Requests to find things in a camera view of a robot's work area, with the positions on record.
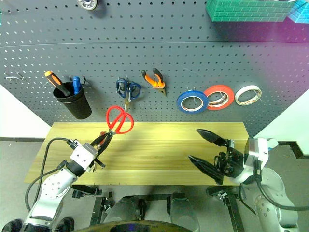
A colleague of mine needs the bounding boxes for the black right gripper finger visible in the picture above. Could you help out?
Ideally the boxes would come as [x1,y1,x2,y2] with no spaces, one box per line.
[188,155,225,186]
[196,128,228,147]

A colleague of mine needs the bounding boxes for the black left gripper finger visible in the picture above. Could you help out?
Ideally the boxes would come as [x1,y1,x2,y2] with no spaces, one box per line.
[96,133,114,157]
[90,131,111,147]

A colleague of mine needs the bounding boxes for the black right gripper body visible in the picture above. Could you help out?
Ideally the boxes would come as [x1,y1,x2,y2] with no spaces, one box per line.
[213,139,246,181]

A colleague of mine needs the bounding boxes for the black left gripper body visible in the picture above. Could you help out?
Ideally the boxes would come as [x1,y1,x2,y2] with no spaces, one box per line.
[90,156,107,173]

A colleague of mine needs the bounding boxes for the red handled scissors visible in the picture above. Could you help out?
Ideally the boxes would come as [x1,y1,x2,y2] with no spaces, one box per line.
[98,105,135,148]

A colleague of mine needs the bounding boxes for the blue tape roll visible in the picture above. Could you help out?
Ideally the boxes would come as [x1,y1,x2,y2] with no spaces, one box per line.
[176,90,208,115]

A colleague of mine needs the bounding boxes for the red tape roll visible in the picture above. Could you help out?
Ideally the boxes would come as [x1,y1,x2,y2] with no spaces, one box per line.
[203,85,235,111]

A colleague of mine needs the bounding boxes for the silver tape hook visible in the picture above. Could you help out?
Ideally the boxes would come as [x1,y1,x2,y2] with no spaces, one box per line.
[186,87,197,107]

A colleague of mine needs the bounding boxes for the white tape roll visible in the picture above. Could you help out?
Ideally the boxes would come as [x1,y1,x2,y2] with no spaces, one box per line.
[234,85,263,107]

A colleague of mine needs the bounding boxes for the dark grey pegboard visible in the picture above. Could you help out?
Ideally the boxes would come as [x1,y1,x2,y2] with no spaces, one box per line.
[0,0,309,137]

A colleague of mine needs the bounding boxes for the black table clamp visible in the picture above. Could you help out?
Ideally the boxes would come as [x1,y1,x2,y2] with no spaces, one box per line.
[71,185,103,199]
[206,186,234,202]

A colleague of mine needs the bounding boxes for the black plastic cup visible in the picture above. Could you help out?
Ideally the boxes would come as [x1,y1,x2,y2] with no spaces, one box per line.
[53,82,93,120]

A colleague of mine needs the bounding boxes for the dark grey rounded shape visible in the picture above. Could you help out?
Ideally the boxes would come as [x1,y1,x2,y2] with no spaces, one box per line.
[105,195,147,224]
[166,192,200,229]

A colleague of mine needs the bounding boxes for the black cup hook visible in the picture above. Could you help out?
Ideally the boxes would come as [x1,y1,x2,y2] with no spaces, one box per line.
[69,75,89,86]

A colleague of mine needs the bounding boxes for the orange black screwdriver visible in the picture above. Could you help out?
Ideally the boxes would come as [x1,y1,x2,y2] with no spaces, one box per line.
[44,70,72,97]

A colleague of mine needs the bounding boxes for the large dark curved shape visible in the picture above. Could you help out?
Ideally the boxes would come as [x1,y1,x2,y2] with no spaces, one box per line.
[74,219,202,232]

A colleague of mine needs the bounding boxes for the orange black pliers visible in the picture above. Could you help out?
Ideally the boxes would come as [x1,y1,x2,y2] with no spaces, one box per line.
[141,68,168,98]

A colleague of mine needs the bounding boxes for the green brick-pattern box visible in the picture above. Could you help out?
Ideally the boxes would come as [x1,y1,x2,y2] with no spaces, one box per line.
[205,0,293,23]

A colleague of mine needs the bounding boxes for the silver round bearing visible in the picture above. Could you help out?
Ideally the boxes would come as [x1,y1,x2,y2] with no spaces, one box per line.
[77,0,98,11]

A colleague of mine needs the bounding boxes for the blue brick-pattern box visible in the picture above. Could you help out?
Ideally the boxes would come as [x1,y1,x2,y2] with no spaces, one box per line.
[287,0,309,24]

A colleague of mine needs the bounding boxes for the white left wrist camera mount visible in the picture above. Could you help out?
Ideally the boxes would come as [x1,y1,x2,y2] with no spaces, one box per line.
[70,142,100,170]

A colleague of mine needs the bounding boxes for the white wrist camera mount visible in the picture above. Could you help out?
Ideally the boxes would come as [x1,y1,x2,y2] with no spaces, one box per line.
[244,137,279,170]
[70,142,100,170]

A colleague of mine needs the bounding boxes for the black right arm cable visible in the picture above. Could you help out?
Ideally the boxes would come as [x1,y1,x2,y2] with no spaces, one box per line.
[239,159,309,216]

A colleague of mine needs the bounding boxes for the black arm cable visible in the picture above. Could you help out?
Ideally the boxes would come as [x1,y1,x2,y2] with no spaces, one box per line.
[25,137,73,212]
[239,159,309,216]

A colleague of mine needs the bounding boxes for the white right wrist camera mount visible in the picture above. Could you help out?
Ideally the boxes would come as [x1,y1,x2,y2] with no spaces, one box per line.
[244,137,279,170]

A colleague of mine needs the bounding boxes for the black metal table frame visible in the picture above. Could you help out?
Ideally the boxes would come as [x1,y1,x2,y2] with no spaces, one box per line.
[89,185,242,232]

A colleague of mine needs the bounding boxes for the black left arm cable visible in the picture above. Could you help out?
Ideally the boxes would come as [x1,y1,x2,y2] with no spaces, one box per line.
[25,137,73,212]

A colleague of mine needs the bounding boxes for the blue handled scissors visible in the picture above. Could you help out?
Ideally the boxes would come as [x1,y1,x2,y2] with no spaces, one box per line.
[116,76,142,112]

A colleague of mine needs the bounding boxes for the blue handled screwdriver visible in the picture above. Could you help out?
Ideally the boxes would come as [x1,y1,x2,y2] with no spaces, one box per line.
[72,76,82,95]

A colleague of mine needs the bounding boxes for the white wire hook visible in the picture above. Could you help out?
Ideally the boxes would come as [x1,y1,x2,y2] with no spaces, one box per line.
[5,71,25,81]

